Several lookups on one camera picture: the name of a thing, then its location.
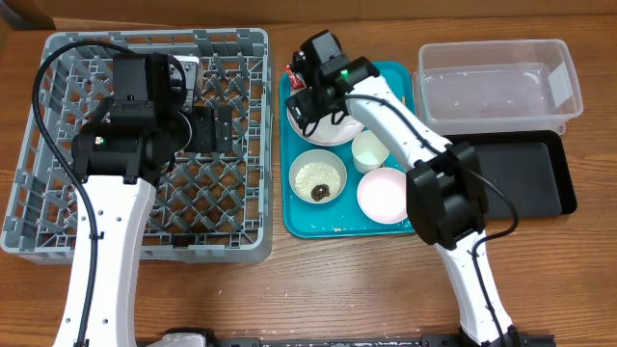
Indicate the large white plate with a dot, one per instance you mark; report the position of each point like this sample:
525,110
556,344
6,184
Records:
328,135

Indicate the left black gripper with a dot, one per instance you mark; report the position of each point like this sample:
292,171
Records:
204,142

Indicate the clear plastic bin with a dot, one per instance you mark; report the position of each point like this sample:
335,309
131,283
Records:
496,86

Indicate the small white pink plate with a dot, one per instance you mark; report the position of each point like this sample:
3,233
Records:
381,196

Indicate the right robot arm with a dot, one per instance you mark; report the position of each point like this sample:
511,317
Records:
445,194

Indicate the grey bowl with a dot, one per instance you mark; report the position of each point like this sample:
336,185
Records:
318,155

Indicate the white rice pile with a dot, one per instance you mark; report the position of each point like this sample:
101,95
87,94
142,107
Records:
316,173

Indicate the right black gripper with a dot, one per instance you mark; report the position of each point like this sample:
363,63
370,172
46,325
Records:
299,106

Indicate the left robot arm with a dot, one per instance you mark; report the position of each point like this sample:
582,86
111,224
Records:
118,158

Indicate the black tray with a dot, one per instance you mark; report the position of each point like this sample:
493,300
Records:
529,167

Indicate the white cup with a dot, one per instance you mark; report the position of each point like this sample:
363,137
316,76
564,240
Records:
368,152

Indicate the white red wrapper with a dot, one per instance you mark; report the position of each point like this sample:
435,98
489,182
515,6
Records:
295,79

